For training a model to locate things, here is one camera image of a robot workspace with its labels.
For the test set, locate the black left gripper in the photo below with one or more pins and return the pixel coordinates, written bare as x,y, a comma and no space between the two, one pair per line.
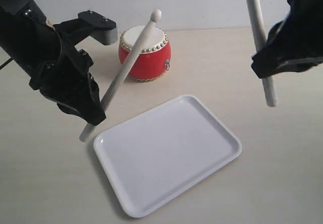
61,73

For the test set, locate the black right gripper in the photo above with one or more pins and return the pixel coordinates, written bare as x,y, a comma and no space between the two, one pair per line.
294,44

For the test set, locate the wooden drumstick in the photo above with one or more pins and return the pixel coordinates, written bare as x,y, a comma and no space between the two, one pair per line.
130,59
258,31

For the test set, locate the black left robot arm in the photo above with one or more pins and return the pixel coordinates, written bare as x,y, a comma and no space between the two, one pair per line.
18,19

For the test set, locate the small red drum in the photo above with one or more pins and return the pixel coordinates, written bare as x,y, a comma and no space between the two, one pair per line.
155,57

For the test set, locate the white rectangular plastic tray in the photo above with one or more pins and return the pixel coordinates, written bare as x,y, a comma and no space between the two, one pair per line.
156,156

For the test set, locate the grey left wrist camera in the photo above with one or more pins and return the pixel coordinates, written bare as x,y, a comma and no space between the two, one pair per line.
89,23

